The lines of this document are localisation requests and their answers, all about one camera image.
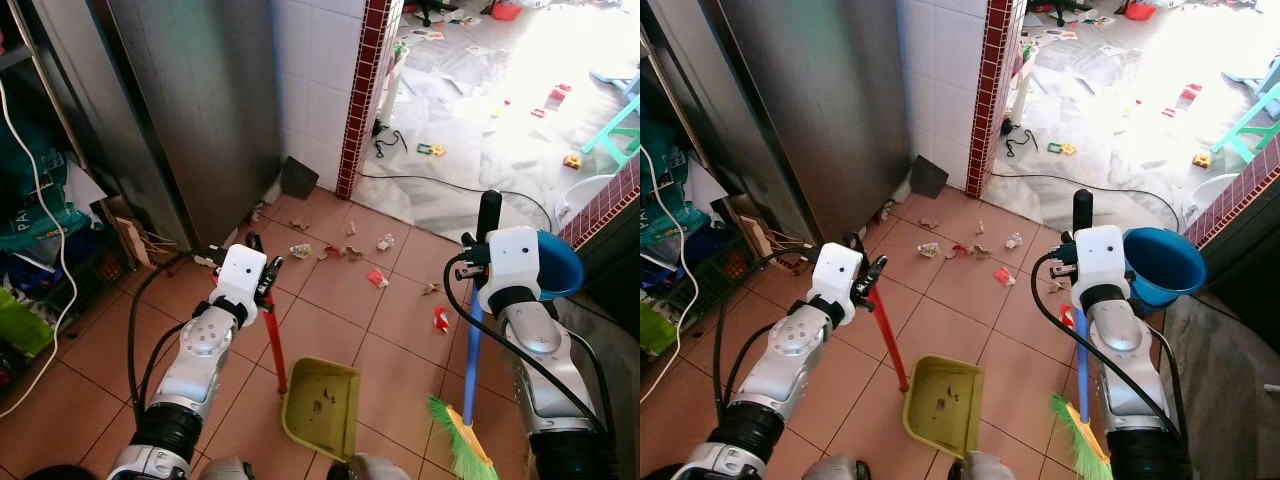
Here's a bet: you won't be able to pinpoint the green broom with blue handle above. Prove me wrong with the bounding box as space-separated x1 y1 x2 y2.
427 290 499 480
1050 310 1113 480

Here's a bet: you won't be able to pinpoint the olive dustpan with red handle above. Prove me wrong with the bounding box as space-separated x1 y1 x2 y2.
865 285 986 461
262 300 362 463

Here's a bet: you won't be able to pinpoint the blue plastic bucket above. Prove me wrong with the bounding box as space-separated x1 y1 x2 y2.
535 231 586 301
1122 227 1208 309

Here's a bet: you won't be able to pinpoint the white plastic basin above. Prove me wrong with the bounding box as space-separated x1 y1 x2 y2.
1182 173 1241 223
555 174 619 227

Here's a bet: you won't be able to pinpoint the brown wooden board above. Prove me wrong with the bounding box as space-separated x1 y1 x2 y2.
92 195 173 269
722 193 793 263

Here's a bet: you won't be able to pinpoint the black plastic crate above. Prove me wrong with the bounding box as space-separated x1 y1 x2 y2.
0 228 136 323
640 240 766 321

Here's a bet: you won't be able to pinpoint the mint green plastic stool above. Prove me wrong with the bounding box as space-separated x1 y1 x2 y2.
1223 60 1280 166
581 72 641 169

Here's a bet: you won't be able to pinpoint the teal plastic bag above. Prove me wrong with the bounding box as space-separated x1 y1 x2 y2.
640 110 713 251
0 105 93 253

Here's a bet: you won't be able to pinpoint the robot left leg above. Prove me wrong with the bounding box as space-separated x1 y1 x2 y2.
200 456 256 480
800 455 871 480

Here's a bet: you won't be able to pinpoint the black office chair base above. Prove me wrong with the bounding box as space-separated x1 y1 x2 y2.
1030 0 1096 28
405 0 466 28

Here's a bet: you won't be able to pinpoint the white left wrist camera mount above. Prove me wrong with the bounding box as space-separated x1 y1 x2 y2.
811 243 865 304
213 243 270 303

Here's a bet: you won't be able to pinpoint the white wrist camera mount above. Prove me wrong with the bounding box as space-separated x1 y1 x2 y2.
480 226 544 297
1072 225 1131 296
811 243 865 304
213 243 270 303

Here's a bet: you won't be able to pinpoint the long black floor cable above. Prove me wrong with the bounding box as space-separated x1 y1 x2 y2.
360 170 554 233
990 170 1183 233

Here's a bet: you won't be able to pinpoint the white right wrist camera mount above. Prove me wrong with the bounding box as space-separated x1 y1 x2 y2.
480 226 544 297
1072 225 1131 296

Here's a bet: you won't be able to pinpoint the black tangled cord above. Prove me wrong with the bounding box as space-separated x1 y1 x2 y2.
1000 118 1041 159
372 120 409 159

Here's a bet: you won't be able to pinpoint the white hose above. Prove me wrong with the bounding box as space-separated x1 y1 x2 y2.
640 145 691 406
0 80 83 419

